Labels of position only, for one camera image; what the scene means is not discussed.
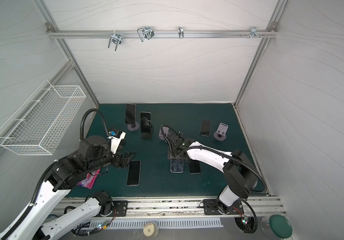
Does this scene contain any purple edged black phone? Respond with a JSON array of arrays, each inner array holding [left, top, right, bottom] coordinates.
[[189, 160, 201, 174]]

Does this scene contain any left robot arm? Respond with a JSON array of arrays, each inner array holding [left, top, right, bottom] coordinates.
[[0, 133, 135, 240]]

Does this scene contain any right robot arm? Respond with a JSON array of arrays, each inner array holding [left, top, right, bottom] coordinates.
[[165, 135, 261, 215]]

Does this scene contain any grey round phone stand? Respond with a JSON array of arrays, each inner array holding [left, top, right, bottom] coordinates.
[[214, 123, 229, 142]]

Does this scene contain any purple snack packet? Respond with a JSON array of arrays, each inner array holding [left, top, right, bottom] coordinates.
[[77, 170, 101, 190]]

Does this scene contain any small round beige container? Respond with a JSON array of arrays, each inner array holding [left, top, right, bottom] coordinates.
[[143, 222, 159, 238]]

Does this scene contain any metal clamp small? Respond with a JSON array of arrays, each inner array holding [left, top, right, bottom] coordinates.
[[178, 27, 184, 39]]

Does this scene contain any metal u-bolt clamp left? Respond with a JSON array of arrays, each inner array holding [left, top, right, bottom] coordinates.
[[108, 32, 122, 51]]

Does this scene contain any metal u-bolt clamp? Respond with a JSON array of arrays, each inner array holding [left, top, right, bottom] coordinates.
[[108, 32, 122, 51], [137, 26, 155, 42]]

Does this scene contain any aluminium top crossbar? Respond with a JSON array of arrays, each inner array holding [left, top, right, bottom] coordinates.
[[47, 29, 278, 39]]

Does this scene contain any green lid clear jar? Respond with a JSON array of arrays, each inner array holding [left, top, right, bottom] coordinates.
[[261, 215, 293, 239]]

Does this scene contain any metal u-bolt clamp middle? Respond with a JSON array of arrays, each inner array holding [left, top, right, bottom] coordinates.
[[137, 26, 155, 42]]

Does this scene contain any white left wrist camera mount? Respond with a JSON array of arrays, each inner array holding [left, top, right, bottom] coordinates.
[[109, 128, 126, 154]]

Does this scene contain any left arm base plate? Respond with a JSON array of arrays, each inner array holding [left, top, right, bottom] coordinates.
[[98, 201, 129, 217]]

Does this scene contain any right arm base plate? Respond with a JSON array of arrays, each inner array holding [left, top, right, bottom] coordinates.
[[199, 199, 244, 216]]

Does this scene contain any white vented cable duct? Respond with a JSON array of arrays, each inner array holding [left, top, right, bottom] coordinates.
[[106, 218, 224, 230]]

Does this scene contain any white wire basket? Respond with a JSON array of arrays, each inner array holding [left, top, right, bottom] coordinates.
[[0, 80, 86, 156]]

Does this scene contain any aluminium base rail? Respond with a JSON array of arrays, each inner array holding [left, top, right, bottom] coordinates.
[[51, 196, 287, 221]]

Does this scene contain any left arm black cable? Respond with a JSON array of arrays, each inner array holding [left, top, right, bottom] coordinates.
[[0, 108, 116, 240]]

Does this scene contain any metal bracket right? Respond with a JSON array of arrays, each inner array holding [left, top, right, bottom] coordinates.
[[240, 27, 266, 39]]

